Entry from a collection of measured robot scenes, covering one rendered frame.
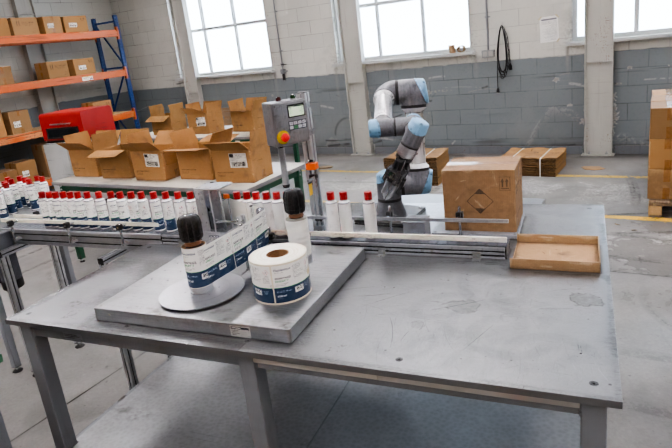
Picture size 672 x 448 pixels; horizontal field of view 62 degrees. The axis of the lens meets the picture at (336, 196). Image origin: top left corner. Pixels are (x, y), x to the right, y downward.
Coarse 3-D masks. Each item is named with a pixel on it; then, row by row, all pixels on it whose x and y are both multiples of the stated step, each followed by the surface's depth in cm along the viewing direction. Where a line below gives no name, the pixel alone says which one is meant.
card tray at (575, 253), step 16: (528, 240) 227; (544, 240) 224; (560, 240) 222; (576, 240) 219; (592, 240) 217; (528, 256) 214; (544, 256) 212; (560, 256) 210; (576, 256) 209; (592, 256) 207; (592, 272) 195
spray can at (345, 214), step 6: (342, 192) 237; (342, 198) 238; (342, 204) 237; (348, 204) 238; (342, 210) 238; (348, 210) 239; (342, 216) 239; (348, 216) 239; (342, 222) 240; (348, 222) 240; (342, 228) 241; (348, 228) 240
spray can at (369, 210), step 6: (366, 192) 233; (366, 198) 234; (366, 204) 233; (372, 204) 234; (366, 210) 234; (372, 210) 234; (366, 216) 235; (372, 216) 235; (366, 222) 236; (372, 222) 235; (366, 228) 237; (372, 228) 236
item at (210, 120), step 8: (192, 104) 700; (208, 104) 674; (216, 104) 684; (192, 112) 681; (200, 112) 674; (208, 112) 676; (216, 112) 686; (192, 120) 688; (200, 120) 680; (208, 120) 676; (216, 120) 687; (200, 128) 684; (208, 128) 678; (216, 128) 687; (224, 128) 700
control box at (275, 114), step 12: (264, 108) 245; (276, 108) 240; (264, 120) 248; (276, 120) 241; (288, 120) 244; (276, 132) 242; (288, 132) 245; (300, 132) 248; (276, 144) 243; (288, 144) 246
